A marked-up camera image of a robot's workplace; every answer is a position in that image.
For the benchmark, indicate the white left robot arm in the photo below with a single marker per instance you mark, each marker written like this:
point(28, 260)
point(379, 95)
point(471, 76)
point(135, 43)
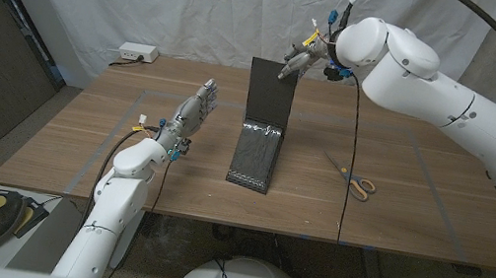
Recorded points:
point(119, 193)

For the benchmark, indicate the black cloth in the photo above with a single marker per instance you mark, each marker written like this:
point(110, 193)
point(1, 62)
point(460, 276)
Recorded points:
point(267, 97)

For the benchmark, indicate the white power outlet box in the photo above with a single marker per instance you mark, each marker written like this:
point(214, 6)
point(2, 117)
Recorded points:
point(138, 52)

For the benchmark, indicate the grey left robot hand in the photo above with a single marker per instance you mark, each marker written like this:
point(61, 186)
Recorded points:
point(189, 115)

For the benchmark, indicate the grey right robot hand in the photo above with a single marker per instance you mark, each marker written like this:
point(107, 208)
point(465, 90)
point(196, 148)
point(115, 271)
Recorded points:
point(306, 56)

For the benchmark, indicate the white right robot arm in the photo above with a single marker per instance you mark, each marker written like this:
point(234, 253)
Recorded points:
point(416, 86)

